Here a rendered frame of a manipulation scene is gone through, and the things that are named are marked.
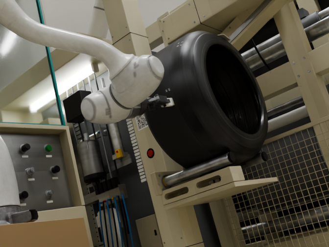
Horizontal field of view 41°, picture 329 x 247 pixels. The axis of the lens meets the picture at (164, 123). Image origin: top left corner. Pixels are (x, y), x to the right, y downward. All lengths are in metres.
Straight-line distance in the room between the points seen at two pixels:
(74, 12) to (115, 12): 4.99
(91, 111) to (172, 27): 1.13
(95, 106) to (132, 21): 0.99
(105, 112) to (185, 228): 0.81
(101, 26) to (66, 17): 4.53
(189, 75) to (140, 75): 0.45
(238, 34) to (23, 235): 1.65
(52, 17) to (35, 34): 6.14
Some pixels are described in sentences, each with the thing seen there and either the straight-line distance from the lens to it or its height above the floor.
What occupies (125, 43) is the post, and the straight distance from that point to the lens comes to 2.22.
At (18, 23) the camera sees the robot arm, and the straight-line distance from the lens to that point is 1.39.
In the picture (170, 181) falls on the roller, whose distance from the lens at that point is 1.88.
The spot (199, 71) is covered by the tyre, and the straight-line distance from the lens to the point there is 1.72.
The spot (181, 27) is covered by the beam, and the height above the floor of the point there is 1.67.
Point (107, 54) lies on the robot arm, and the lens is 1.31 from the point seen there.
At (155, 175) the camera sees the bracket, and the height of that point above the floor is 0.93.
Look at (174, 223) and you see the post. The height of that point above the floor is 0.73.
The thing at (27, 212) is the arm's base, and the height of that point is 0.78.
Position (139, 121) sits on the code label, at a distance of 2.10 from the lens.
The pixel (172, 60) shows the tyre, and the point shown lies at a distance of 1.77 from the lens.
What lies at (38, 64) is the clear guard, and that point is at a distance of 2.17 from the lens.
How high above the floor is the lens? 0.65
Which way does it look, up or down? 15 degrees up
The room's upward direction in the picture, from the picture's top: 15 degrees counter-clockwise
